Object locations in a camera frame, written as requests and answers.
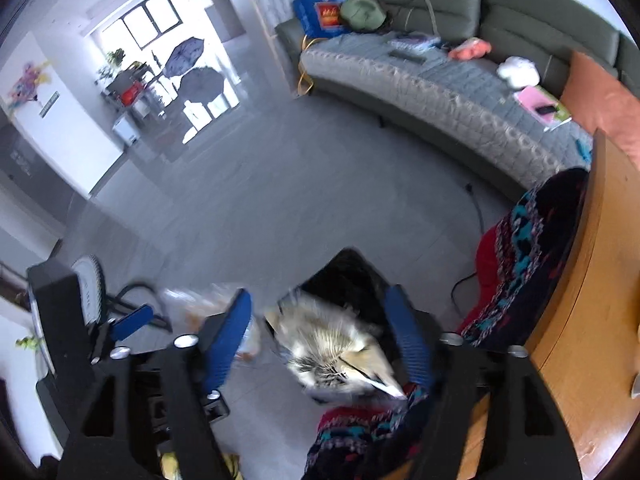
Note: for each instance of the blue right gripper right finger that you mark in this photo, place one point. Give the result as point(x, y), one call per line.
point(416, 352)

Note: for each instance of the blue open umbrella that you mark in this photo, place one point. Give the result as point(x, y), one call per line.
point(184, 57)

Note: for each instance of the small table with red item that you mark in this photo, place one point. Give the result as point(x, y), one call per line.
point(131, 93)

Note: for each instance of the grey quilted sofa cover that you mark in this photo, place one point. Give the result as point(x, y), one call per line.
point(462, 107)

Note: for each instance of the patterned red black blanket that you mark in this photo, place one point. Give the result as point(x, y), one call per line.
point(518, 264)

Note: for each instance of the brown white paper trash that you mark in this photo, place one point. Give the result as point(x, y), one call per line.
point(334, 357)

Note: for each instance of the dark green sofa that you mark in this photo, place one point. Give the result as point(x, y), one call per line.
point(544, 31)

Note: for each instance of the white plush toy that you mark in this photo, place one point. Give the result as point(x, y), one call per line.
point(518, 73)

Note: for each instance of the wooden table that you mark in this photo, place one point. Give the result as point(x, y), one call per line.
point(560, 406)

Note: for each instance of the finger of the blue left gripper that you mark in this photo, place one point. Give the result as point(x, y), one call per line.
point(129, 324)

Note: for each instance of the black trash bin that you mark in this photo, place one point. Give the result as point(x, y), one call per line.
point(349, 281)

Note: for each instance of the green hat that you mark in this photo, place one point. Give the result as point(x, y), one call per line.
point(363, 15)

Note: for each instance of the blue shopping bag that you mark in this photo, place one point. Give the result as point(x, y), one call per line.
point(320, 18)

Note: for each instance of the pink plush toy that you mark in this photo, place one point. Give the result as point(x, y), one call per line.
point(470, 49)

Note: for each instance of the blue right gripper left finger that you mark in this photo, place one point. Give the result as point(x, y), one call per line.
point(220, 338)

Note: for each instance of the grey open umbrella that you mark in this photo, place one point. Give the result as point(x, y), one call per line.
point(201, 85)

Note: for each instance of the large orange pillow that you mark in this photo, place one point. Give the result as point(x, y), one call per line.
point(598, 101)

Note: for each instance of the pink book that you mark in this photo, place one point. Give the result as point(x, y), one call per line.
point(547, 110)

